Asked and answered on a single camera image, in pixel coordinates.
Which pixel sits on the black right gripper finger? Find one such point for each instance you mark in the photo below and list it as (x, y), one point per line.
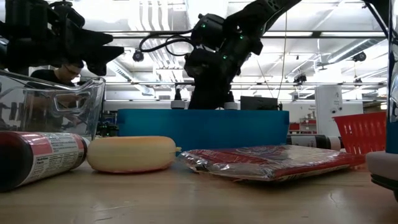
(222, 101)
(200, 101)

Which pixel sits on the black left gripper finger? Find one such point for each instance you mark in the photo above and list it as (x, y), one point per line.
(102, 57)
(99, 39)

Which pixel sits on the small black-capped dropper bottle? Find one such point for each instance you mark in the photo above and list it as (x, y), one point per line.
(232, 105)
(177, 102)

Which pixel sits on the large red pink-capped bottle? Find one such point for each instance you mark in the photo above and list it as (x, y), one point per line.
(46, 155)

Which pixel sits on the red plastic basket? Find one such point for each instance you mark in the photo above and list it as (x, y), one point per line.
(360, 133)

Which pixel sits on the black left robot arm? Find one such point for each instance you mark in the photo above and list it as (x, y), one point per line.
(18, 46)

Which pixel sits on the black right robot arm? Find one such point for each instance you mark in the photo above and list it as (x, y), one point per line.
(264, 12)

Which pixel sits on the teal plastic bin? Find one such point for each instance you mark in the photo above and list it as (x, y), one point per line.
(202, 127)

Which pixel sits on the person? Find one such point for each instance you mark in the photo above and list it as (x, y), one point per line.
(46, 76)

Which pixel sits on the black ceiling spotlight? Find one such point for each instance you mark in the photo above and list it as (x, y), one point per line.
(300, 78)
(138, 56)
(359, 56)

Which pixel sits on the black monitor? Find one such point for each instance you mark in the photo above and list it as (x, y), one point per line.
(258, 104)

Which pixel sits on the clear plastic bin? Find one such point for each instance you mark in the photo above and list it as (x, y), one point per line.
(18, 93)

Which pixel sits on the red foil snack packet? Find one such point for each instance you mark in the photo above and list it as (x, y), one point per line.
(264, 161)

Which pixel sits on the black overhead rig beam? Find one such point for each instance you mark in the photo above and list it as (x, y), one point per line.
(286, 34)

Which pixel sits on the red storage shelf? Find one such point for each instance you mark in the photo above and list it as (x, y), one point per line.
(303, 126)

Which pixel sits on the white pillar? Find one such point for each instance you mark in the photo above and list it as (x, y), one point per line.
(328, 109)

